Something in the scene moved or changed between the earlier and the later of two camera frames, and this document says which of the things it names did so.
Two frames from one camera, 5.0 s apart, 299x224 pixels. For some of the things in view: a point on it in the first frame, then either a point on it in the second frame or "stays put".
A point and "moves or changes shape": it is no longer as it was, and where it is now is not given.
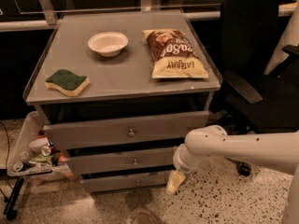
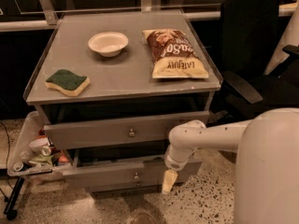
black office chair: (254, 100) stays put
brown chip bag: (171, 54) stays put
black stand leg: (9, 210) stays put
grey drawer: (103, 162) moves or changes shape
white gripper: (178, 161) → (173, 162)
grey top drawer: (123, 132) stays put
